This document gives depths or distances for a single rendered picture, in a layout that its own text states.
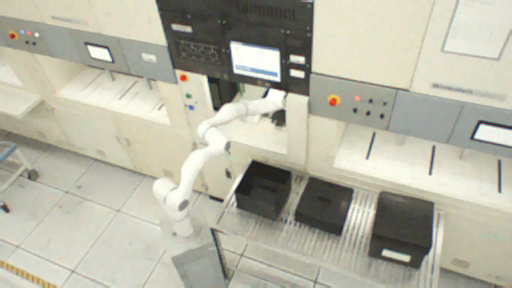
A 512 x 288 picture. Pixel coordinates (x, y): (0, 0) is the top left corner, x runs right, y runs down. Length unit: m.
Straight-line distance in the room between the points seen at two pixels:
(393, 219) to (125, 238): 2.21
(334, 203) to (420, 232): 0.51
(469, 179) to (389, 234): 0.76
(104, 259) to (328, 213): 1.92
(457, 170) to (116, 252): 2.60
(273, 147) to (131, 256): 1.50
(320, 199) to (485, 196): 0.95
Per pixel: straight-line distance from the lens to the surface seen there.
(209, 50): 2.25
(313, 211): 2.31
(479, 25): 1.82
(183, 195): 2.05
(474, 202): 2.56
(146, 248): 3.36
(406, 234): 2.13
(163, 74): 2.57
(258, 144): 2.64
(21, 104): 3.81
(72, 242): 3.65
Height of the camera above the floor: 2.79
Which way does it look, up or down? 47 degrees down
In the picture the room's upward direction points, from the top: 6 degrees counter-clockwise
